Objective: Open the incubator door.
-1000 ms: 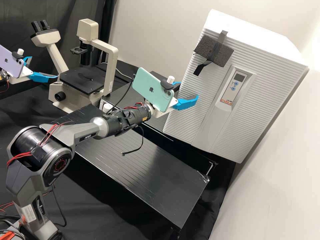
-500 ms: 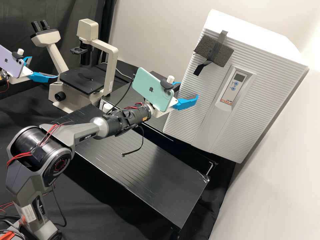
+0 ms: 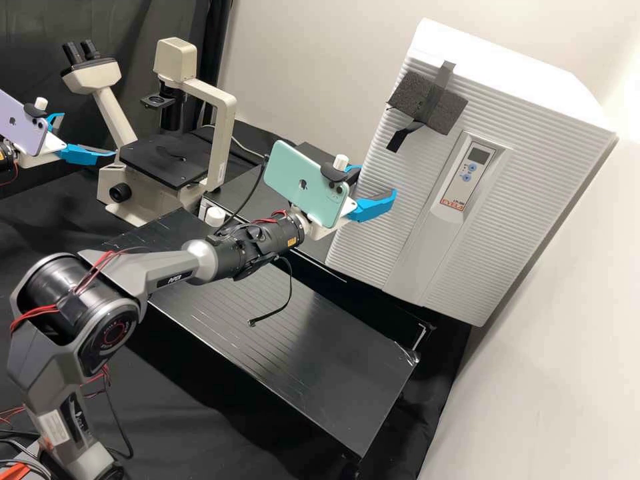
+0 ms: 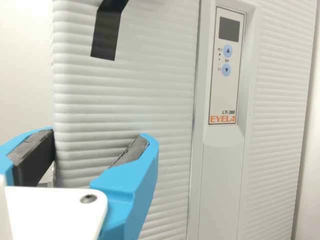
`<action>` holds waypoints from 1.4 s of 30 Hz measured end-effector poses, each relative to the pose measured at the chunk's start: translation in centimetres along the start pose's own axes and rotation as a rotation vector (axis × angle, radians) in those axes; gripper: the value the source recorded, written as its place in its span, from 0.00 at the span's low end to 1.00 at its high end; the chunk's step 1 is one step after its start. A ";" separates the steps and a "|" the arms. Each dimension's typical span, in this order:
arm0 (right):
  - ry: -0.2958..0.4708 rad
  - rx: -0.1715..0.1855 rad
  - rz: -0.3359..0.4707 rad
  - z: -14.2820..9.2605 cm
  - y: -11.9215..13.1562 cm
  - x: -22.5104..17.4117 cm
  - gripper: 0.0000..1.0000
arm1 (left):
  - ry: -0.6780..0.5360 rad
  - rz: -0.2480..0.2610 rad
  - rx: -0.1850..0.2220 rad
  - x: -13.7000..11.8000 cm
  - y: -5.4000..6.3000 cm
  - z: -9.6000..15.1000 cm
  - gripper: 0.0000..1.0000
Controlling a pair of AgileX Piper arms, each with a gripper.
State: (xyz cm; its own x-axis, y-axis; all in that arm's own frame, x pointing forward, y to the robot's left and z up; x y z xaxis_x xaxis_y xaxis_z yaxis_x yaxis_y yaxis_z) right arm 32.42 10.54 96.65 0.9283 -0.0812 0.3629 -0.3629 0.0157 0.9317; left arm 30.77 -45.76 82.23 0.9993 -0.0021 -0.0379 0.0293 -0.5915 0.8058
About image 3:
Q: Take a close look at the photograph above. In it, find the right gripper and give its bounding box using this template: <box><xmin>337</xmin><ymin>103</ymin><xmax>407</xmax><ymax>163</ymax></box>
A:
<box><xmin>299</xmin><ymin>162</ymin><xmax>399</xmax><ymax>242</ymax></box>

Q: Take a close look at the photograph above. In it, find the black cable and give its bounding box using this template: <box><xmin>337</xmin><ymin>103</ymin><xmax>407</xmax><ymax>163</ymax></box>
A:
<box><xmin>215</xmin><ymin>159</ymin><xmax>267</xmax><ymax>237</ymax></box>
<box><xmin>247</xmin><ymin>255</ymin><xmax>296</xmax><ymax>329</ymax></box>

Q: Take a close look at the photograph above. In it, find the incubator door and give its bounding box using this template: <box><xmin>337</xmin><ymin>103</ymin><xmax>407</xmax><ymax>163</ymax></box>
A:
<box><xmin>323</xmin><ymin>47</ymin><xmax>616</xmax><ymax>327</ymax></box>

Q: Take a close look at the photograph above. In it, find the cream microscope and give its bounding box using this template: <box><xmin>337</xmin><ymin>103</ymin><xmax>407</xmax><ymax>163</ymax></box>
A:
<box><xmin>61</xmin><ymin>39</ymin><xmax>239</xmax><ymax>227</ymax></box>

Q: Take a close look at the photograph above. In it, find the left wrist camera phone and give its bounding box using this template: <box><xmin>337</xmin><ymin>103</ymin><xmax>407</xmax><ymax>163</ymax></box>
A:
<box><xmin>0</xmin><ymin>89</ymin><xmax>51</xmax><ymax>157</ymax></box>

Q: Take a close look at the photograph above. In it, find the right wrist camera phone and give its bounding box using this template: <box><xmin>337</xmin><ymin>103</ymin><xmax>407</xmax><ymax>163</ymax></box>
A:
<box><xmin>263</xmin><ymin>139</ymin><xmax>359</xmax><ymax>223</ymax></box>

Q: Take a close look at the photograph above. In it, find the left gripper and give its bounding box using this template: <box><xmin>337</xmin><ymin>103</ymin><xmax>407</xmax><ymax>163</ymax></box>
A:
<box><xmin>19</xmin><ymin>112</ymin><xmax>120</xmax><ymax>170</ymax></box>

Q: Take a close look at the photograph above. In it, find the white incubator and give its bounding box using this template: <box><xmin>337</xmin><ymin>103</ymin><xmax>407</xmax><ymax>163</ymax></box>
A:
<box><xmin>405</xmin><ymin>17</ymin><xmax>620</xmax><ymax>329</ymax></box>

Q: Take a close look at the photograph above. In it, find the wrist camera phone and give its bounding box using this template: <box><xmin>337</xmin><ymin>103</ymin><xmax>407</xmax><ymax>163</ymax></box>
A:
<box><xmin>0</xmin><ymin>89</ymin><xmax>51</xmax><ymax>157</ymax></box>
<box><xmin>263</xmin><ymin>139</ymin><xmax>359</xmax><ymax>223</ymax></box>

